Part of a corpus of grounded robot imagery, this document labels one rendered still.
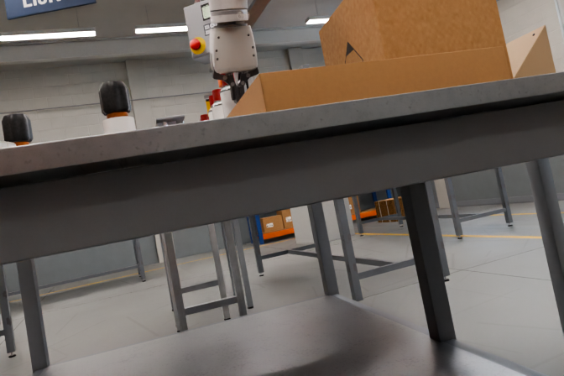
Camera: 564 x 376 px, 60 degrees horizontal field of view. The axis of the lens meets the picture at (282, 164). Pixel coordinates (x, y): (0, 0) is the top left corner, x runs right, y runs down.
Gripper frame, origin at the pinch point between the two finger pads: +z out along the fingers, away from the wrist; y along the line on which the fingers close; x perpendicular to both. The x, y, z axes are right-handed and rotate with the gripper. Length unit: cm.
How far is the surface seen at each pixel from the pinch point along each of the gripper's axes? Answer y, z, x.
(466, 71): -8, -8, 69
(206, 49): -4, -9, -62
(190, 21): -1, -19, -67
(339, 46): -19.6, -9.1, 14.1
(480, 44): -37, -8, 36
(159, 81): -35, 65, -835
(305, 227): -194, 273, -520
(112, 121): 29.2, 7.6, -34.4
